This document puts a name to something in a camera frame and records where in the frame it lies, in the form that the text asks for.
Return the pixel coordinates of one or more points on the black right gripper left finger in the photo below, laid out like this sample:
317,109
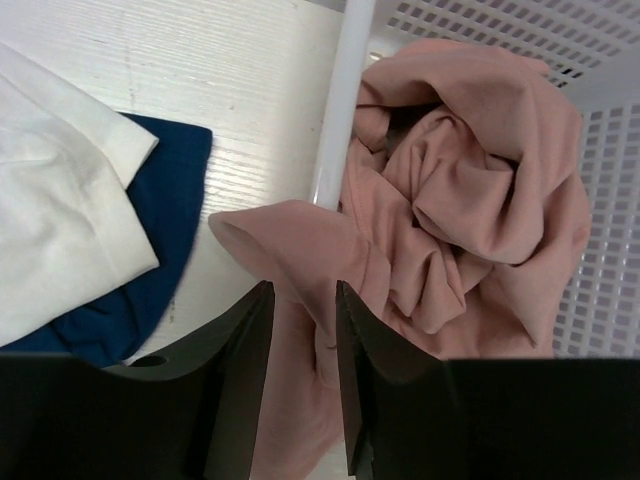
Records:
187,411

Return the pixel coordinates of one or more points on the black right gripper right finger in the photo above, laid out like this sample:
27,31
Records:
409,415

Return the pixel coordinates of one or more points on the pink t-shirt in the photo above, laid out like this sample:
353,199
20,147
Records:
462,218

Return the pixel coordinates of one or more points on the navy blue t-shirt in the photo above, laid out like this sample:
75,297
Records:
167,194

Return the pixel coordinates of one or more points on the white Coca-Cola t-shirt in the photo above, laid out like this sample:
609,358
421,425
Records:
69,233

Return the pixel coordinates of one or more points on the white perforated plastic basket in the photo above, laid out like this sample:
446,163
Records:
592,49

